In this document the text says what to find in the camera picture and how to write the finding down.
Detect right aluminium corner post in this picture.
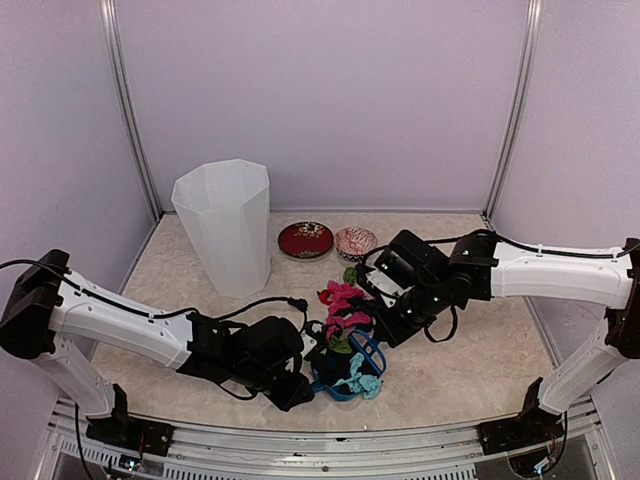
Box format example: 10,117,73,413
482,0,544,227

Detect blue hand brush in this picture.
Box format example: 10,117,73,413
349,329,387,377

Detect green paper scrap right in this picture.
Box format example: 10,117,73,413
328,336,352,355

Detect red floral plate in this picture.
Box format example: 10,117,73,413
277,221,334,260

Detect teal paper scrap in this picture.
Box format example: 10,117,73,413
332,353,382,400

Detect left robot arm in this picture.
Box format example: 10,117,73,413
1,249,314,445

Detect black paper scrap curved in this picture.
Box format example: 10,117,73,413
311,350,354,387

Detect left aluminium corner post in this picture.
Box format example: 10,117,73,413
99,0,164,224

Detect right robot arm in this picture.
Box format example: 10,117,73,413
358,230,639,444

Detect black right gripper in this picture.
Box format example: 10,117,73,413
372,279,450,349

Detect red twisted paper scrap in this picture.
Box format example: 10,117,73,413
317,289,333,306

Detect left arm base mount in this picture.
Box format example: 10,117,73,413
86,384,175,457

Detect aluminium front rail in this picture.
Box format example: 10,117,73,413
28,399,620,479

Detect white plastic trash bin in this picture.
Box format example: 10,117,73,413
171,159,270,299

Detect blue dustpan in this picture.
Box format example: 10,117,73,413
311,366,375,402

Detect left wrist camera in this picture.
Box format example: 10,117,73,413
300,320,327,361

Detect aluminium corner post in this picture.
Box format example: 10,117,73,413
482,0,544,227
99,0,164,224

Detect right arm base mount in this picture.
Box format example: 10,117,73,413
477,377,566,455

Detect pink patterned bowl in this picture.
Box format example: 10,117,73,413
334,226,378,262

